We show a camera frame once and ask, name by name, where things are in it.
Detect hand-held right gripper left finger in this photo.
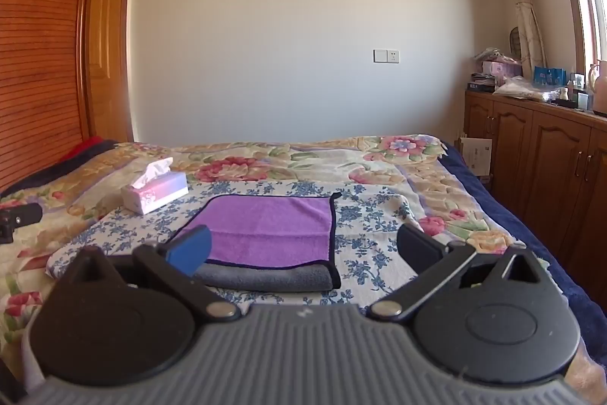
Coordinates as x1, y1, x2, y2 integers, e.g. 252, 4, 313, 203
57, 225, 241, 321

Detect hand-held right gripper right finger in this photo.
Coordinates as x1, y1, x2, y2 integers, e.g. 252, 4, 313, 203
367, 224, 551, 321

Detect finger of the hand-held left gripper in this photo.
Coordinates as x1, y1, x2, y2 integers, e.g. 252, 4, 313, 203
0, 203, 44, 244

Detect purple towel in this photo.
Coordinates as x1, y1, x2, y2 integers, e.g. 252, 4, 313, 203
175, 192, 343, 269

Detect grey towel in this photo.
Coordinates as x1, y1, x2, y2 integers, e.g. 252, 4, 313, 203
192, 260, 343, 293

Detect blue flowered white cloth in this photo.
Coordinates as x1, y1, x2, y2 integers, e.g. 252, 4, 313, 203
46, 180, 425, 310

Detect pink tissue box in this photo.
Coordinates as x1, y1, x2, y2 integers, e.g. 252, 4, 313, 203
121, 157, 189, 216

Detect red cloth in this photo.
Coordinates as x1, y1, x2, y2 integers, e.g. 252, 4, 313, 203
57, 137, 106, 162

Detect white paper bag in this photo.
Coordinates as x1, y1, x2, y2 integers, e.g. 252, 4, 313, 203
458, 136, 494, 179

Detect floral bed blanket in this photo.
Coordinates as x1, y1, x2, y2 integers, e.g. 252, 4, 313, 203
0, 134, 553, 387

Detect wooden cabinet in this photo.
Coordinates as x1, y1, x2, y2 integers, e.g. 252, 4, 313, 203
462, 87, 607, 294

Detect wooden slatted wardrobe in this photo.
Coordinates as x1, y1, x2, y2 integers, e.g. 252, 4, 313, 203
0, 0, 108, 193

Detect stack of books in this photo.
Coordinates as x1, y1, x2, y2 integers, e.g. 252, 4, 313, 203
467, 72, 497, 93

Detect wooden door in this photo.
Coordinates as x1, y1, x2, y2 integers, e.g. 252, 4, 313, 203
85, 0, 136, 145

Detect clear plastic bag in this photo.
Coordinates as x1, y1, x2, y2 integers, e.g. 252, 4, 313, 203
493, 76, 563, 103

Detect blue boxes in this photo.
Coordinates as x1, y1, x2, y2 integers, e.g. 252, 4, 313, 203
533, 66, 568, 89

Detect woven hand fan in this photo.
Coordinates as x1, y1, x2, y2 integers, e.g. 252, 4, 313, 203
508, 27, 523, 65

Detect pink thermos jug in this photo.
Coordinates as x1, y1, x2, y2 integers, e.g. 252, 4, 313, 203
588, 60, 607, 117

